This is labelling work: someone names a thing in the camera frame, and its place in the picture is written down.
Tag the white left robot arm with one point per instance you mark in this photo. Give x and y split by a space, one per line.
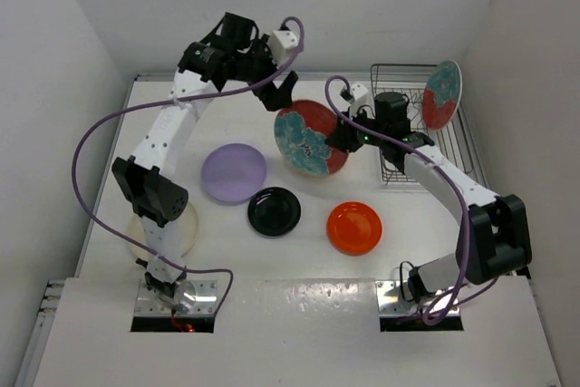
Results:
146 176

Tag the red teal floral plate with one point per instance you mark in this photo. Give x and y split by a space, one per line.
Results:
300 135
442 95

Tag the wire dish rack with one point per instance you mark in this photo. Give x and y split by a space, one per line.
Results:
454 140

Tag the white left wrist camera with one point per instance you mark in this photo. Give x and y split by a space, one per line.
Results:
281 44

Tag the cream bear plate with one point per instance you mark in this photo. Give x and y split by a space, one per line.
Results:
188 230

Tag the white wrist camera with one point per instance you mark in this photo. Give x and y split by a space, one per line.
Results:
281 44
356 95

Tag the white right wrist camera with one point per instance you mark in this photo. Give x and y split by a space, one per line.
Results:
356 95

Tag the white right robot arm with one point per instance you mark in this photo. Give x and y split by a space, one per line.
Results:
493 229

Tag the orange plate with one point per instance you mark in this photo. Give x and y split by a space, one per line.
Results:
354 228

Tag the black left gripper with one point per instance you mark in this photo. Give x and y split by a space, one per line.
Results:
273 97

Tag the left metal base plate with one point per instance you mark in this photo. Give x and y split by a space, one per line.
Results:
192 298

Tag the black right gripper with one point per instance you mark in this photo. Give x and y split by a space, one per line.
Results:
343 137

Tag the black plate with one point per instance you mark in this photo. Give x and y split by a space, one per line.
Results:
274 212

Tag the purple plate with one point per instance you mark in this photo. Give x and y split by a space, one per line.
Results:
233 173

